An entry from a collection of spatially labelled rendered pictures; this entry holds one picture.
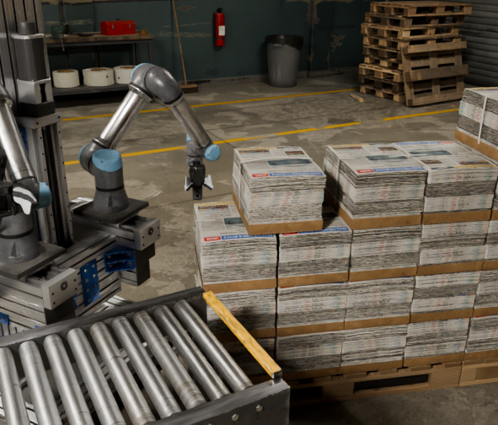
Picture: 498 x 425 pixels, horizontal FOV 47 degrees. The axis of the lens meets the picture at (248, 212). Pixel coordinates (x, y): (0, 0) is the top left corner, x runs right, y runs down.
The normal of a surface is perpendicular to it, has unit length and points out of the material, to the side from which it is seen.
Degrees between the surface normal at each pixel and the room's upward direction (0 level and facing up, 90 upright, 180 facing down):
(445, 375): 90
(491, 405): 0
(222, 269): 91
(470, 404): 0
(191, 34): 90
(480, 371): 90
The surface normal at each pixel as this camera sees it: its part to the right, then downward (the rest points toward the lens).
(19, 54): -0.46, 0.35
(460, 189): 0.17, 0.39
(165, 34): 0.47, 0.36
